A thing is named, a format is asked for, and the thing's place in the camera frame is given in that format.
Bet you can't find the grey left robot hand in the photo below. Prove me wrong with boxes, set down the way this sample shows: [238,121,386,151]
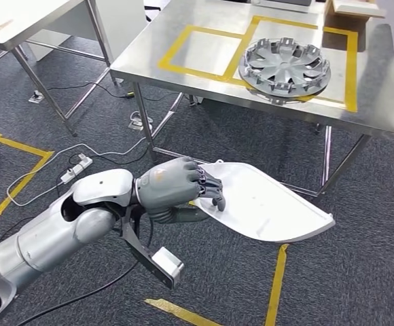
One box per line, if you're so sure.
[135,156,226,225]

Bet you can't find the white curved panel part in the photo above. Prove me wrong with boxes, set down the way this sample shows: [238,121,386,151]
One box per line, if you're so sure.
[189,160,337,245]

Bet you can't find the yellow workbench tape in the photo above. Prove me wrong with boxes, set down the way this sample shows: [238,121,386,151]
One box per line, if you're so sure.
[157,15,359,114]

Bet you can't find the stainless steel workbench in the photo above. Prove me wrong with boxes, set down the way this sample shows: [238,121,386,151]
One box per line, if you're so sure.
[110,0,394,200]

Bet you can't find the floor socket box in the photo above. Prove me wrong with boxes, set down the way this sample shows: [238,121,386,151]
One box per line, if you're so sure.
[28,89,45,105]
[128,110,154,132]

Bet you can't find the white power strip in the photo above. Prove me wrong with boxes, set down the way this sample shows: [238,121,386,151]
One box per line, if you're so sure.
[60,153,94,185]

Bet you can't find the yellow floor tape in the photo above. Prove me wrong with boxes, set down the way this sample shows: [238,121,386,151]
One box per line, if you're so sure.
[143,243,290,326]

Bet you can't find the grey wheel hubcap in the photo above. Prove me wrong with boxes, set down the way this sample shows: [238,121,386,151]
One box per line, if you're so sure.
[238,37,332,100]

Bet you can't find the steel leg table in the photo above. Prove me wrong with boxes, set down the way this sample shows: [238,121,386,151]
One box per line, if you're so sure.
[0,0,118,138]

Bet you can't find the cardboard box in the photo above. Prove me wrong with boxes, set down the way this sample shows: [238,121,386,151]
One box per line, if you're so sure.
[323,0,386,51]

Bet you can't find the black floor cable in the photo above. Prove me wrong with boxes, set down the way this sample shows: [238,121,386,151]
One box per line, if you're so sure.
[55,145,150,181]

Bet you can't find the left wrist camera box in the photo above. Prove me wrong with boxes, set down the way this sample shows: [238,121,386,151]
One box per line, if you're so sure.
[120,206,185,291]

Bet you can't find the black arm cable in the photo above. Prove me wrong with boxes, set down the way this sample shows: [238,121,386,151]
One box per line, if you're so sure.
[14,215,154,326]

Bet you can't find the white power cable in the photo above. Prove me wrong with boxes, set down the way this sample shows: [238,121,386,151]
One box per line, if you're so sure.
[5,136,147,209]

